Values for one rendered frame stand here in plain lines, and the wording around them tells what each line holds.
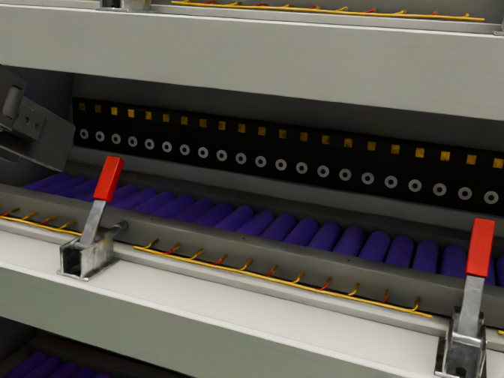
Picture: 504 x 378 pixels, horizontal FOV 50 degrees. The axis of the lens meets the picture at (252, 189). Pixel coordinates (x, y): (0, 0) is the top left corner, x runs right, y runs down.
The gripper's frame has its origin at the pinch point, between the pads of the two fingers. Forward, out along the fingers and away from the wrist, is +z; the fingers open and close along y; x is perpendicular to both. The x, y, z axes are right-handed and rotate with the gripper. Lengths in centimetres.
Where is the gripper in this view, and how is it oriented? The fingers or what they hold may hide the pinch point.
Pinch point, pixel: (3, 125)
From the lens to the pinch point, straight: 34.5
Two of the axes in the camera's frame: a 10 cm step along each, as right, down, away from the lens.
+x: 2.3, -9.6, 1.7
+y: 9.3, 1.6, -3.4
